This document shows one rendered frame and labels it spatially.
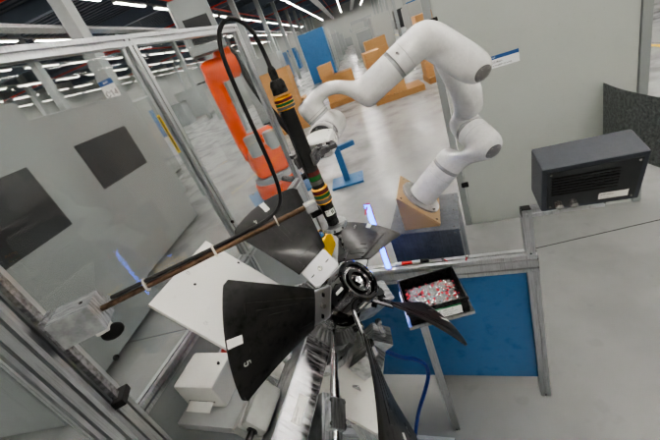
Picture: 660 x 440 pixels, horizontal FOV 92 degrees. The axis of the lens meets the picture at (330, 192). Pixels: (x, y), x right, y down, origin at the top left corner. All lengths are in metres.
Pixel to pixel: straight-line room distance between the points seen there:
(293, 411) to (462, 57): 0.97
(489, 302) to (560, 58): 1.70
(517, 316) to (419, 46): 1.17
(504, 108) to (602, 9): 0.72
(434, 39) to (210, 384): 1.22
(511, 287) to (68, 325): 1.42
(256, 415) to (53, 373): 0.46
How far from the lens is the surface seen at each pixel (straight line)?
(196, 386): 1.28
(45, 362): 1.00
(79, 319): 0.92
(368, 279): 0.88
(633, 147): 1.24
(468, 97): 1.20
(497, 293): 1.53
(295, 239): 0.91
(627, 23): 2.77
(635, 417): 2.08
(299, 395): 0.85
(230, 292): 0.69
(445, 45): 1.02
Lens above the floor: 1.77
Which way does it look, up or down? 24 degrees down
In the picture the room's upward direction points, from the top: 21 degrees counter-clockwise
